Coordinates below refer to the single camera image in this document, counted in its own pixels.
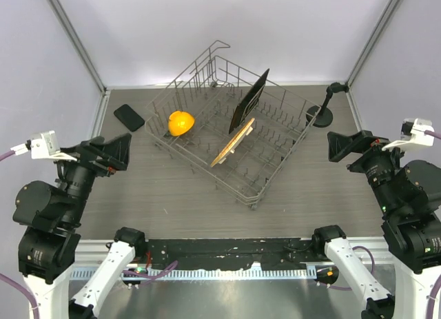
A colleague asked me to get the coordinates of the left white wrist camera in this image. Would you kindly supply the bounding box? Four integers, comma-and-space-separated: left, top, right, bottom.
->
10, 130, 77, 161

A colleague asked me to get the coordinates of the black smartphone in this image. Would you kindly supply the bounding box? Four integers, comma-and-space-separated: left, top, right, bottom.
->
113, 104, 145, 132

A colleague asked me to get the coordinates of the orange bowl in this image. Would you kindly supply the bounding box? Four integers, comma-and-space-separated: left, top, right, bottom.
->
168, 110, 195, 136

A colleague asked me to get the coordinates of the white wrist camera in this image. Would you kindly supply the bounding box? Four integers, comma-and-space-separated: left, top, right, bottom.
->
382, 118, 440, 152
10, 130, 77, 161

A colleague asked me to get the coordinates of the wooden cutting board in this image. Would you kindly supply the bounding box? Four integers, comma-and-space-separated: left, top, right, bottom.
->
210, 118, 255, 167

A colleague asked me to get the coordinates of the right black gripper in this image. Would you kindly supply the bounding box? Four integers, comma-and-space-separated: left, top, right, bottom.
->
327, 125, 415, 212

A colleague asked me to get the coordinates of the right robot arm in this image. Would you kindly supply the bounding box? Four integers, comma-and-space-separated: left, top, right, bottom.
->
311, 130, 440, 318

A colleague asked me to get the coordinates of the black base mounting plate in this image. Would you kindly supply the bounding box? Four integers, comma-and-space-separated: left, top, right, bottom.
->
136, 238, 329, 271

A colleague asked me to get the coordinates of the black phone stand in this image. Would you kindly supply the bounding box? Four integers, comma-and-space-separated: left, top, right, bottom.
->
306, 82, 349, 128

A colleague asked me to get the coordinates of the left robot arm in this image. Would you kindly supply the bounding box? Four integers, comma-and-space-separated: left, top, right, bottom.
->
5, 131, 147, 318

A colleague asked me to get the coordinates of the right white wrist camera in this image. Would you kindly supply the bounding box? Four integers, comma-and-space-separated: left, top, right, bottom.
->
382, 118, 440, 152

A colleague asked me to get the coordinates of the slotted cable duct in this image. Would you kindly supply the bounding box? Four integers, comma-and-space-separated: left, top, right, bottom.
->
70, 265, 316, 281

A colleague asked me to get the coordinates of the grey wire dish rack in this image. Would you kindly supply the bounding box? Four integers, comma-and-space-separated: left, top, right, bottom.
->
145, 40, 319, 208

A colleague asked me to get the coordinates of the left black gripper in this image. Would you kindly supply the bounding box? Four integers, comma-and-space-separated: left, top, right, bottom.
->
51, 130, 132, 222

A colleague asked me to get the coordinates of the black square plate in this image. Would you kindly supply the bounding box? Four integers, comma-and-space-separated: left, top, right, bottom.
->
228, 68, 270, 134

